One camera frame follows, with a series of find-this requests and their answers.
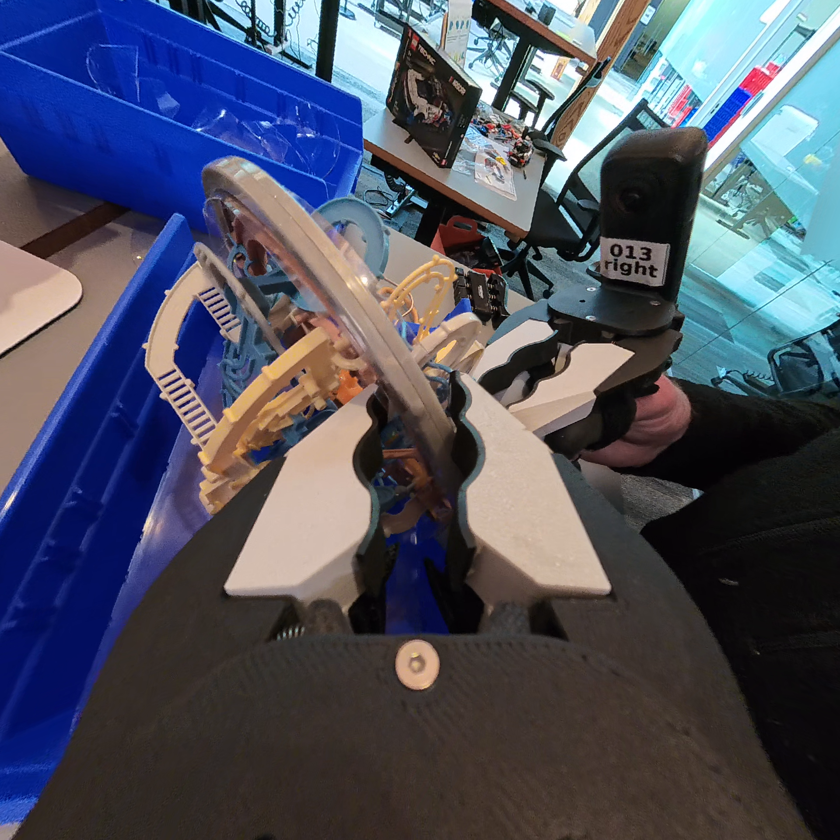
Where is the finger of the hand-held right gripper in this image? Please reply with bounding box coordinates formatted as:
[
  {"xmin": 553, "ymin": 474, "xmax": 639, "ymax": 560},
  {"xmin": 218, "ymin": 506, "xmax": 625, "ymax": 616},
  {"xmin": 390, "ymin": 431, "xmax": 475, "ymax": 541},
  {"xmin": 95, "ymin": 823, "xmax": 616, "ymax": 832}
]
[
  {"xmin": 507, "ymin": 341, "xmax": 637, "ymax": 437},
  {"xmin": 474, "ymin": 318, "xmax": 573, "ymax": 396}
]

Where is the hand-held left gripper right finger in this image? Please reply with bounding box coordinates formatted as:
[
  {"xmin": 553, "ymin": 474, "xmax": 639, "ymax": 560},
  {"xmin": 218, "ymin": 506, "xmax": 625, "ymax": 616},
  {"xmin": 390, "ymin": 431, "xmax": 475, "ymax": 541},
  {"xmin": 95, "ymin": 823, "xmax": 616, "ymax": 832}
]
[{"xmin": 427, "ymin": 371, "xmax": 614, "ymax": 634}]

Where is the black hand grip exerciser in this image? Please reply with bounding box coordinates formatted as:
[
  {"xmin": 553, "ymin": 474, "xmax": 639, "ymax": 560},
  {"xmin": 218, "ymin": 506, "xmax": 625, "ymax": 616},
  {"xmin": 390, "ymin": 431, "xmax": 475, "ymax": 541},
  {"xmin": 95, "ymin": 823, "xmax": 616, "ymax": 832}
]
[{"xmin": 451, "ymin": 264, "xmax": 511, "ymax": 330}]

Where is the person's right hand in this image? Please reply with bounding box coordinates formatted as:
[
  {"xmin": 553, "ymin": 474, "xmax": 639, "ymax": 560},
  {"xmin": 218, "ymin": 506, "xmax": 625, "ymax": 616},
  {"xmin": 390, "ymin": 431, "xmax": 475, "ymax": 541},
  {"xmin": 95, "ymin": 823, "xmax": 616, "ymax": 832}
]
[{"xmin": 579, "ymin": 376, "xmax": 694, "ymax": 469}]

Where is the clear plastic dome half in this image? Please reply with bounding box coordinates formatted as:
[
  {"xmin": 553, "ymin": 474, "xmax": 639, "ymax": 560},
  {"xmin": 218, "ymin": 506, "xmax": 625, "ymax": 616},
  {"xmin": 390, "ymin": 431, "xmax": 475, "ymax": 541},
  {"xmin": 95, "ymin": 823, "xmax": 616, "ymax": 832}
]
[{"xmin": 84, "ymin": 41, "xmax": 343, "ymax": 176}]

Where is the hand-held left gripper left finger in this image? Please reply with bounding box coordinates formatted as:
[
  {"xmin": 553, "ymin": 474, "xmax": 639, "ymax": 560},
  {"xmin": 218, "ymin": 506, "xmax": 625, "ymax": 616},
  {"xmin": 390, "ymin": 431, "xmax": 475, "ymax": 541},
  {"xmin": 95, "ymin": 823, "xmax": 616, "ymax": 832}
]
[{"xmin": 223, "ymin": 384, "xmax": 389, "ymax": 633}]

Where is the colourful printed box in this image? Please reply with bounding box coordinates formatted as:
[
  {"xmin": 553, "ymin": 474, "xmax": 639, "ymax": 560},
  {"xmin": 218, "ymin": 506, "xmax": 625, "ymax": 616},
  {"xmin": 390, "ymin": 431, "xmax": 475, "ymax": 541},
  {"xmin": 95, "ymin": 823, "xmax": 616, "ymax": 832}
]
[{"xmin": 384, "ymin": 24, "xmax": 484, "ymax": 171}]

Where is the large blue plastic bin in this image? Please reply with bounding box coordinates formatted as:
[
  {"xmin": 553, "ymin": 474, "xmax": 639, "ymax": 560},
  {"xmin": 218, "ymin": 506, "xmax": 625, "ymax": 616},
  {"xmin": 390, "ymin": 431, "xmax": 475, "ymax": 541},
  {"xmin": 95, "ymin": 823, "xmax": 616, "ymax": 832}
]
[{"xmin": 0, "ymin": 0, "xmax": 365, "ymax": 235}]

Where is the person's black clothing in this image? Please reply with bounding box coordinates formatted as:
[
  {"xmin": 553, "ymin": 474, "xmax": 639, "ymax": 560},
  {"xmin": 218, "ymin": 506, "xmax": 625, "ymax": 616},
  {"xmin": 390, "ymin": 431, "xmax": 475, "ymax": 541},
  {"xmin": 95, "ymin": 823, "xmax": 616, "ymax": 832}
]
[{"xmin": 638, "ymin": 430, "xmax": 840, "ymax": 840}]

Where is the orange storage bin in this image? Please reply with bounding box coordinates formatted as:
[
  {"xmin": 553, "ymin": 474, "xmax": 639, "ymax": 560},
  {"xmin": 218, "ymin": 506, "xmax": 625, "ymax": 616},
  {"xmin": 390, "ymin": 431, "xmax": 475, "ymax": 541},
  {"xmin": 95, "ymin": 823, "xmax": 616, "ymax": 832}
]
[{"xmin": 428, "ymin": 215, "xmax": 504, "ymax": 278}]

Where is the grey wood edged table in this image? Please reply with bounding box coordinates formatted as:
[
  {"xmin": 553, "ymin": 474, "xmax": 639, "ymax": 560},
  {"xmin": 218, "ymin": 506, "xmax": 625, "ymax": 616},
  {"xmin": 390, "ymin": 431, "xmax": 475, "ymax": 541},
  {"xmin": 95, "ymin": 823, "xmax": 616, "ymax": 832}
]
[{"xmin": 361, "ymin": 97, "xmax": 547, "ymax": 242}]

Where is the plastic ball maze puzzle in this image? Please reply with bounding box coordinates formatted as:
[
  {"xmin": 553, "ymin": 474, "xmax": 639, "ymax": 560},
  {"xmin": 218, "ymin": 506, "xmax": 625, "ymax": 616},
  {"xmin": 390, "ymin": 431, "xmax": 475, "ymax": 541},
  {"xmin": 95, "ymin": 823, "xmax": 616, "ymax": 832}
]
[{"xmin": 142, "ymin": 155, "xmax": 488, "ymax": 547}]

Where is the small blue plastic bin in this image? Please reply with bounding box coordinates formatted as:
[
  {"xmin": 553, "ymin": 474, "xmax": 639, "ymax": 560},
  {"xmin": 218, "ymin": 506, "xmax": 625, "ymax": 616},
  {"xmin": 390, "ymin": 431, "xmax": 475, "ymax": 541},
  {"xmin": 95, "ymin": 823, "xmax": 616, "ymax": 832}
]
[{"xmin": 0, "ymin": 212, "xmax": 475, "ymax": 829}]

